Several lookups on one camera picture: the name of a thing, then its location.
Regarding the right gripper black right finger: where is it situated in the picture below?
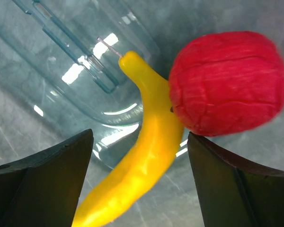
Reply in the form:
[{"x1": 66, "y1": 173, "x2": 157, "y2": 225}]
[{"x1": 187, "y1": 133, "x2": 284, "y2": 227}]

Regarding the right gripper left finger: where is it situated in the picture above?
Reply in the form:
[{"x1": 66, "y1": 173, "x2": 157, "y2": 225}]
[{"x1": 0, "y1": 129, "x2": 93, "y2": 227}]

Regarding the yellow banana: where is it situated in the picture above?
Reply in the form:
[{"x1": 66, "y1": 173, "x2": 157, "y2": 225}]
[{"x1": 72, "y1": 51, "x2": 184, "y2": 227}]

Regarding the red cracked fruit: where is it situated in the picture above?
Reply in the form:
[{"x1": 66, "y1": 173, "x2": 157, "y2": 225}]
[{"x1": 169, "y1": 31, "x2": 284, "y2": 137}]

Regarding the blue transparent plastic tray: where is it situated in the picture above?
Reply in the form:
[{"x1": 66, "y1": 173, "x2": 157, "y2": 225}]
[{"x1": 0, "y1": 0, "x2": 284, "y2": 227}]

